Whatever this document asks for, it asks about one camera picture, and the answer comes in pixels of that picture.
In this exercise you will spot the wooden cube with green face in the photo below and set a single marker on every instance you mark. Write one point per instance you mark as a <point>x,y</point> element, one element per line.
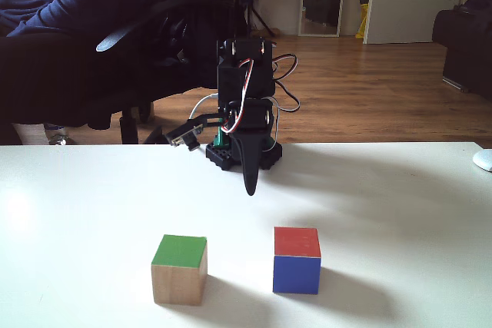
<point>179,270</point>

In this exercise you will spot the red and blue cube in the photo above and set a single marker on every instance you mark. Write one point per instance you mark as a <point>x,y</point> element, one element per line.
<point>296,262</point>

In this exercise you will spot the green clamp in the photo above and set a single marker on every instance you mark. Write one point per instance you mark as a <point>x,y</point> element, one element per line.
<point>221,138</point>

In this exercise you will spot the black stand legs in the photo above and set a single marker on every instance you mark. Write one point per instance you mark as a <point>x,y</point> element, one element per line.
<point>262,20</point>

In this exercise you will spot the black office chair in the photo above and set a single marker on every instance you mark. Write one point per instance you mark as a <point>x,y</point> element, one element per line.
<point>169,17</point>

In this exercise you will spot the yellow bag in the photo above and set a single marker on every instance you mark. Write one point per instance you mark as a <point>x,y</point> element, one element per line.
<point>364,5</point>

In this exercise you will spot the person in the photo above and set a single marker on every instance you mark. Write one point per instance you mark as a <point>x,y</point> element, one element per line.
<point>42,36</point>

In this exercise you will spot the dark sofa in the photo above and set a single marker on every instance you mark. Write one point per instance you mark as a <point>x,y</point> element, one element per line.
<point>467,47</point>

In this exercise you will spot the white computer mouse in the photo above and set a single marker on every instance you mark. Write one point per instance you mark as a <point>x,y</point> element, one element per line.
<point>484,160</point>

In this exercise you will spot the small black camera module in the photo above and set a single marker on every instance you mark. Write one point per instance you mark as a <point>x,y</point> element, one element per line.
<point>184,135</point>

